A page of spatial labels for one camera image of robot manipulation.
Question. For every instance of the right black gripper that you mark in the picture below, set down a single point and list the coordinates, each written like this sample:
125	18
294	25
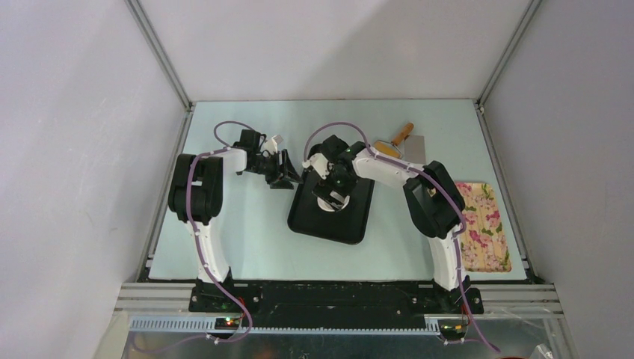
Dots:
324	189

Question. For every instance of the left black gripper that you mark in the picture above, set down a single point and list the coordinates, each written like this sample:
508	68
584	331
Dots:
282	173

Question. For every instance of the small round metal cup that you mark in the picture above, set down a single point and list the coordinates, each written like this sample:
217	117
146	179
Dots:
334	200

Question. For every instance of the black baking tray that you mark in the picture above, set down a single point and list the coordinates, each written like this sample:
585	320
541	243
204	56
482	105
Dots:
347	226

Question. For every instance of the wooden dough roller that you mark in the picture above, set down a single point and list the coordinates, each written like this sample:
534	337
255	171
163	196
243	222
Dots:
391	147

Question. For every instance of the white dough ball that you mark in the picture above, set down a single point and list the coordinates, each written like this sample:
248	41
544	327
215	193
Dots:
328	208

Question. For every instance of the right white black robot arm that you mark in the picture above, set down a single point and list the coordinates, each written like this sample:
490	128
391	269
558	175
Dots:
434	203

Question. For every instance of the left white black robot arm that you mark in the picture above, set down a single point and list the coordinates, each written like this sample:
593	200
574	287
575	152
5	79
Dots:
196	193

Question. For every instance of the floral cloth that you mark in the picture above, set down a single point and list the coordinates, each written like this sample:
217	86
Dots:
484	246

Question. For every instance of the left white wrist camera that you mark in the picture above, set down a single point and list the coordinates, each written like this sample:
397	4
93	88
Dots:
272	144

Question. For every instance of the metal spatula with red handle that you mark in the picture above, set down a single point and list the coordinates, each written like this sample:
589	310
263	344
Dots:
414	149

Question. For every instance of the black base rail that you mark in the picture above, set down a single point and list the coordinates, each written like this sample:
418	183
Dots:
334	305

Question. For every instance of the aluminium frame with cable duct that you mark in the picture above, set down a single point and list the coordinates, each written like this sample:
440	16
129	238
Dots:
165	306

